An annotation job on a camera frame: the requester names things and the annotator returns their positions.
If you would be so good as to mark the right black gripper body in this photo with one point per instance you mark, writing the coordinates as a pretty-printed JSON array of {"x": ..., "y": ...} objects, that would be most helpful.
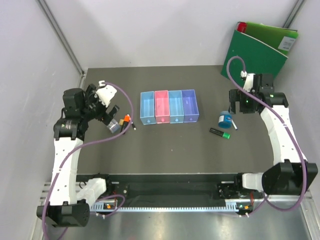
[{"x": 245, "y": 101}]

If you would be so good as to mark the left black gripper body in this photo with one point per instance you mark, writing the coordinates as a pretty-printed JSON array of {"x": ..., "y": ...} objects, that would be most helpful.
[{"x": 96, "y": 109}]

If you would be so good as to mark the clear paper clip jar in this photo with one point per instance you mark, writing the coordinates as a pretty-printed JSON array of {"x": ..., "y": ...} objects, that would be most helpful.
[{"x": 113, "y": 126}]

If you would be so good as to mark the green ring binder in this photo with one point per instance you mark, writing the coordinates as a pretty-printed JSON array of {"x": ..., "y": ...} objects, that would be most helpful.
[{"x": 259, "y": 57}]

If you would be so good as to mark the light blue drawer bin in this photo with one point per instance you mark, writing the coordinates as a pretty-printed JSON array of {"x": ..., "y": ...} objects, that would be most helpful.
[{"x": 147, "y": 108}]

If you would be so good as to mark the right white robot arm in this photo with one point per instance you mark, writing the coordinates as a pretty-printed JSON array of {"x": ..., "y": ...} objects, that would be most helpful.
[{"x": 285, "y": 177}]

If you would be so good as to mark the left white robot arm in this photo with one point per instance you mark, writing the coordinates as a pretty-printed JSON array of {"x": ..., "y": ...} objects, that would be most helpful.
[{"x": 65, "y": 207}]

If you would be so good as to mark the blue white marker pen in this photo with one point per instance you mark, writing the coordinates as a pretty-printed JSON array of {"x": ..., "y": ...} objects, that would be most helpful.
[{"x": 234, "y": 125}]

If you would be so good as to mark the blue round tub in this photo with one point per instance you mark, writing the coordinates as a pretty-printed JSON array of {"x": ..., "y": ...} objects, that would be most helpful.
[{"x": 225, "y": 120}]

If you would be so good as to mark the orange black highlighter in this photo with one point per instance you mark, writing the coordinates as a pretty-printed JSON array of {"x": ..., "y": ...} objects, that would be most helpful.
[{"x": 125, "y": 123}]

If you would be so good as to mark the green black highlighter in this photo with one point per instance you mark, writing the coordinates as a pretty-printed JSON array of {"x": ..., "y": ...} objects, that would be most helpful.
[{"x": 220, "y": 133}]

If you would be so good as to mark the purple drawer bin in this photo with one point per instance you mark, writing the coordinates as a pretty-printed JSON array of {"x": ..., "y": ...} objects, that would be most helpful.
[{"x": 190, "y": 106}]

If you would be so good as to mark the pink drawer bin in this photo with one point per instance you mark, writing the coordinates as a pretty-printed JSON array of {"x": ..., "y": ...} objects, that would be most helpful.
[{"x": 162, "y": 106}]

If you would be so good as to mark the light green folder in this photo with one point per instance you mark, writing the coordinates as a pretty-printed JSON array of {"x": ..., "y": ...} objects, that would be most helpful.
[{"x": 281, "y": 39}]

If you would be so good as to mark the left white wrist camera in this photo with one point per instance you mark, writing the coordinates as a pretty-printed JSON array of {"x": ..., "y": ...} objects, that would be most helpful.
[{"x": 105, "y": 93}]

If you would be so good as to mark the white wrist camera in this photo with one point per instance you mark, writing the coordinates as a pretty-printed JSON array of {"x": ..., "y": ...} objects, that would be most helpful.
[
  {"x": 248, "y": 79},
  {"x": 105, "y": 93}
]

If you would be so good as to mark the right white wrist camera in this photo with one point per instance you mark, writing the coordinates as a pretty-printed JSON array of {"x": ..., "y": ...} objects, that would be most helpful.
[{"x": 248, "y": 79}]

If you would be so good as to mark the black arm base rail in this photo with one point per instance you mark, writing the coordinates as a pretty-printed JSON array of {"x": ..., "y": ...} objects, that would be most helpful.
[{"x": 175, "y": 189}]

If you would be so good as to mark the grey slotted cable duct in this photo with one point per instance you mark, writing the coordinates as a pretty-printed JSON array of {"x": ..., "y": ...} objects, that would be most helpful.
[{"x": 108, "y": 206}]

